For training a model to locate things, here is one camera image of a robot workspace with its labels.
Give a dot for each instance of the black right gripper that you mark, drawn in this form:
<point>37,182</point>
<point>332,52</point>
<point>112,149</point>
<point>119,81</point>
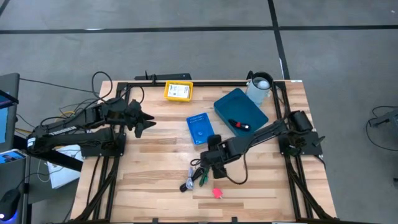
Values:
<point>220,151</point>

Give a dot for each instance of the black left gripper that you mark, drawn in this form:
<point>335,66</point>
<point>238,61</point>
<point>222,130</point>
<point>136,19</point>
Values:
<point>133,116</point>

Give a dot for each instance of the pink wall charger block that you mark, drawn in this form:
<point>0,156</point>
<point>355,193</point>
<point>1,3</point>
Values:
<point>217,193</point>

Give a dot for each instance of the black cube charger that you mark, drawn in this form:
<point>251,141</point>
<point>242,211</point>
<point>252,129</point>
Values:
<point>214,140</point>

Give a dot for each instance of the black and red small device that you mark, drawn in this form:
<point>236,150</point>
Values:
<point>239,125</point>

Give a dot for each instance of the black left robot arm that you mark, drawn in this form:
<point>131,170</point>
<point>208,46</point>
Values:
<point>77,130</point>

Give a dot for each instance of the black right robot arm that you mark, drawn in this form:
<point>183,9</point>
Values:
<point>264,133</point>

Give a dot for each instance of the teal plastic bin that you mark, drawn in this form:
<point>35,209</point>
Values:
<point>239,109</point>

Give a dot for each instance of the yellow plastic basket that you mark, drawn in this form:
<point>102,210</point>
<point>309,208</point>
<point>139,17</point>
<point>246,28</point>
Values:
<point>165,90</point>

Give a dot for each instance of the blue plastic basket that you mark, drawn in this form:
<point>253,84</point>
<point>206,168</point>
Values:
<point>199,129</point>

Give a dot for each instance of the clear cylindrical container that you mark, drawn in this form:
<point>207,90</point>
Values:
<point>256,93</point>

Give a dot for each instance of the white ball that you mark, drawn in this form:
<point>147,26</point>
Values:
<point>263,85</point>

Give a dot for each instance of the white paper sheet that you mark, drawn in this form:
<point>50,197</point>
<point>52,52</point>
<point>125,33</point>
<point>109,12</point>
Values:
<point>63,174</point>

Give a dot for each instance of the small tablet device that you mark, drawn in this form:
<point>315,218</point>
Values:
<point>11,156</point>

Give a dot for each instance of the grey laptop with blue screen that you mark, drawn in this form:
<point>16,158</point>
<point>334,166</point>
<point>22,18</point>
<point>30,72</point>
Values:
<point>7,102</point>

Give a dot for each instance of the black computer mouse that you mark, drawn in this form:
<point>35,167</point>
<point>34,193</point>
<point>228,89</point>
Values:
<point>9,203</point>

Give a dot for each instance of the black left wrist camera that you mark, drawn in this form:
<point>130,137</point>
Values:
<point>135,104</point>

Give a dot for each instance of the black metal bracket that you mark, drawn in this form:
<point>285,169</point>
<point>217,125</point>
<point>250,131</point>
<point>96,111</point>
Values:
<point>168,76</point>

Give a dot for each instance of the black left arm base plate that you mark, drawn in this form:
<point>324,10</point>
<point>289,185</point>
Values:
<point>102,151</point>

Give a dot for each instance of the black aluminium table frame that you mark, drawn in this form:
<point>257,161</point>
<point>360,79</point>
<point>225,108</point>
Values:
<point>292,177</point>

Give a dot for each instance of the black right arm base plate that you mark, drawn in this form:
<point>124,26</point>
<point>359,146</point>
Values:
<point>311,144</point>

